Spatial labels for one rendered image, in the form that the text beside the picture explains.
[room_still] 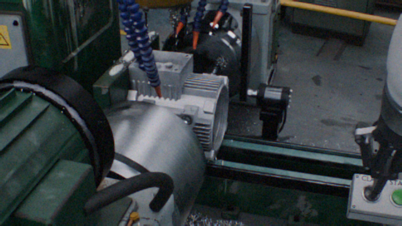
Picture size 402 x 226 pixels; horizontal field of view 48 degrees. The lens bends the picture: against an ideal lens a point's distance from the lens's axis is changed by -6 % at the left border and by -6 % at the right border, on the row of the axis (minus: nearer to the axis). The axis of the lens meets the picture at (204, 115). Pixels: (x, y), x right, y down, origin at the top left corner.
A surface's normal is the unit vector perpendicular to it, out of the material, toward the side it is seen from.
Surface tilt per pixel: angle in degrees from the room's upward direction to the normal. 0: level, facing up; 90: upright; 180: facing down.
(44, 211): 0
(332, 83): 0
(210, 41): 90
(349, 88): 0
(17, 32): 90
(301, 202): 90
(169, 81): 90
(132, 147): 17
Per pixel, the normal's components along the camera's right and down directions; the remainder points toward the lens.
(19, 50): -0.27, 0.51
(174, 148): 0.70, -0.48
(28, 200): 0.00, -0.85
